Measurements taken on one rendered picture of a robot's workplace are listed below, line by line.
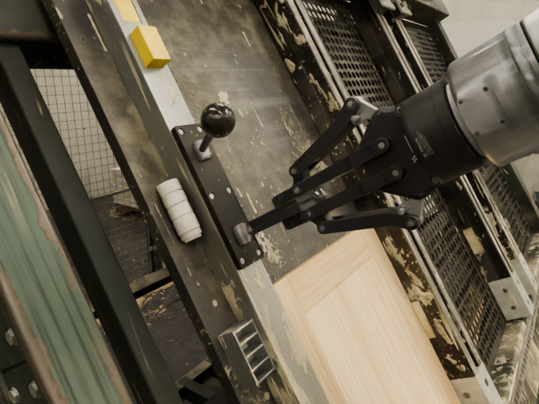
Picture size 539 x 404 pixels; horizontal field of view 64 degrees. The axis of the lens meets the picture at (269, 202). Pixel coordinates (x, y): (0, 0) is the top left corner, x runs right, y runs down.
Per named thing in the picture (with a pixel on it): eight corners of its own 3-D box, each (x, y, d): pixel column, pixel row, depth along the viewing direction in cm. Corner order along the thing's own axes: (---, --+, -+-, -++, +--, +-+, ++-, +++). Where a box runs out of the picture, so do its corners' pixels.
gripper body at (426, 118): (431, 70, 30) (328, 131, 36) (487, 177, 30) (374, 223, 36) (455, 70, 36) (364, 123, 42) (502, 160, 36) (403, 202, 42)
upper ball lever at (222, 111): (192, 171, 56) (213, 135, 44) (180, 146, 57) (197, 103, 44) (218, 161, 58) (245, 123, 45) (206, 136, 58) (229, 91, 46)
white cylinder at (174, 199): (151, 189, 54) (178, 246, 54) (164, 179, 53) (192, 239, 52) (168, 184, 57) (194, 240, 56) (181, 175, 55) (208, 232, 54)
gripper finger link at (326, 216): (325, 199, 43) (338, 226, 43) (289, 217, 46) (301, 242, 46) (318, 203, 42) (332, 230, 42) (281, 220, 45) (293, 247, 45)
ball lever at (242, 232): (236, 253, 54) (334, 206, 52) (223, 225, 54) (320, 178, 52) (243, 249, 57) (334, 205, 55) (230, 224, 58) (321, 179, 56)
